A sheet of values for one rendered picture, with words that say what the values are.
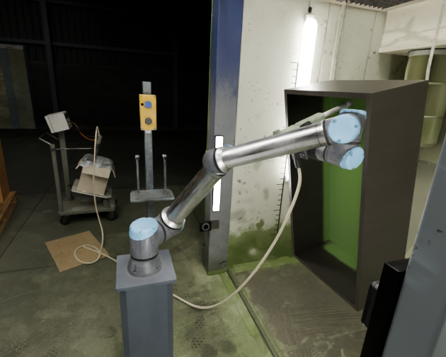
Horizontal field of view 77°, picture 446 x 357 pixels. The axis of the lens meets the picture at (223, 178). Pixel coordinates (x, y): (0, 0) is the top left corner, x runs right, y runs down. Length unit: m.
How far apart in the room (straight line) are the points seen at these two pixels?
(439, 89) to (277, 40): 1.28
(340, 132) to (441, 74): 1.82
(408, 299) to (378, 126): 1.07
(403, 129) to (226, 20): 1.35
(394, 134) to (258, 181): 1.26
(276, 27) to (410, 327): 2.18
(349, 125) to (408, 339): 0.69
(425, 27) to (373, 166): 1.49
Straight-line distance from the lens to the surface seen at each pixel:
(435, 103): 2.76
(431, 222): 0.36
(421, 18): 2.77
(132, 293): 1.65
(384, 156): 1.49
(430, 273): 0.37
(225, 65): 2.20
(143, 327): 1.81
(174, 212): 1.58
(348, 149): 1.14
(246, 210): 2.50
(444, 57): 2.75
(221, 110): 2.19
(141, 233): 1.54
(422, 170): 3.07
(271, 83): 2.34
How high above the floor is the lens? 1.62
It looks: 18 degrees down
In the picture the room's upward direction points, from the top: 3 degrees clockwise
